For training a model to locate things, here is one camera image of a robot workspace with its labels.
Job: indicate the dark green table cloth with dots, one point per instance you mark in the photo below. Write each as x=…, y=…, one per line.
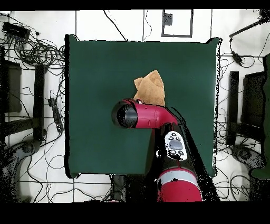
x=101, y=84

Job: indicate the grey pedestal leg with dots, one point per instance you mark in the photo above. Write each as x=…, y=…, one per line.
x=23, y=149
x=246, y=155

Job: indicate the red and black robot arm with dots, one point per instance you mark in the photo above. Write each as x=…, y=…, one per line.
x=151, y=115

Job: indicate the black power strip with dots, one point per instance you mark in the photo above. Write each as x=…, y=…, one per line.
x=56, y=114

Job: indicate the orange terry towel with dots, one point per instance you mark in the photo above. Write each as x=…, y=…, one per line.
x=150, y=89

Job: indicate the black power adapter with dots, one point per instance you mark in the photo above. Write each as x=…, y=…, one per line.
x=237, y=58

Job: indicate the grey camera box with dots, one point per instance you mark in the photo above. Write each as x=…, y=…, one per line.
x=168, y=19

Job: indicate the black tripod pole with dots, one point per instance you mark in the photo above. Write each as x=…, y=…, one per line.
x=244, y=28

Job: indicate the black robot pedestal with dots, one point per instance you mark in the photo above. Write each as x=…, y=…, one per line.
x=137, y=190

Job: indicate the grey square frame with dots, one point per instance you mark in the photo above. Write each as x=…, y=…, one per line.
x=162, y=29

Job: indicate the black electronics box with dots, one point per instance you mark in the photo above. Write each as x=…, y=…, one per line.
x=15, y=30

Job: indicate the black metal frame stand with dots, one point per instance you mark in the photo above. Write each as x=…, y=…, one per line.
x=234, y=101
x=39, y=95

